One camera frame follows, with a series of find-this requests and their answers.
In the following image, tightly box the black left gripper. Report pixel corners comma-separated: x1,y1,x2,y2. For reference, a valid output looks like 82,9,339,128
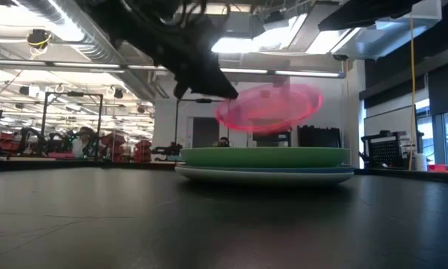
149,10,240,100

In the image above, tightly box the clear red small plate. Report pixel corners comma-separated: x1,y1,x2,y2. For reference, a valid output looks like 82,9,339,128
214,82,324,135

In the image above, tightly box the large green plastic plate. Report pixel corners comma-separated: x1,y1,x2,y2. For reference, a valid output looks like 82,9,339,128
180,146,351,169

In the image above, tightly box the ceiling light strip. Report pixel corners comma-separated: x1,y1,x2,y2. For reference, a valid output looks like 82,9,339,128
220,67,341,79

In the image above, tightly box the large white plastic plate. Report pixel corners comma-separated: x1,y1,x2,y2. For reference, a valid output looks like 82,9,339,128
174,167,355,188

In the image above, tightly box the black equipment case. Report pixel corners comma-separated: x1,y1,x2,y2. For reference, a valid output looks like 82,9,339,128
296,125,343,148

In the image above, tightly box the black perforated crate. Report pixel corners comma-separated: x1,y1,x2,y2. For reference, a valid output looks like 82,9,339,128
360,129,425,169

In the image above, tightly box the black table mat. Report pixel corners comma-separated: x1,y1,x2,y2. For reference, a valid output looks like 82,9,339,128
0,160,448,269

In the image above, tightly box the white roll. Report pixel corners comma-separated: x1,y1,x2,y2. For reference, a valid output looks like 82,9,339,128
414,152,429,172

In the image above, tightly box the black station frame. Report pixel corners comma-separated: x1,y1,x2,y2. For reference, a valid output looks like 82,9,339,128
40,91,104,161
175,98,231,147

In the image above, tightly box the dark wall screen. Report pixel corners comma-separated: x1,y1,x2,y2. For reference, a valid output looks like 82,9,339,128
252,119,293,147

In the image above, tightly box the yellow hanging cord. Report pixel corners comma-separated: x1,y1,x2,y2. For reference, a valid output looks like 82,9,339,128
408,14,416,171

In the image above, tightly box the silver ventilation duct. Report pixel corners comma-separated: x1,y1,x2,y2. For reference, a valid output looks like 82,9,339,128
18,0,161,102

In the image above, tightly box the yellow cable coil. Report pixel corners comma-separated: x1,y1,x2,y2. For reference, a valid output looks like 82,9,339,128
25,28,54,52

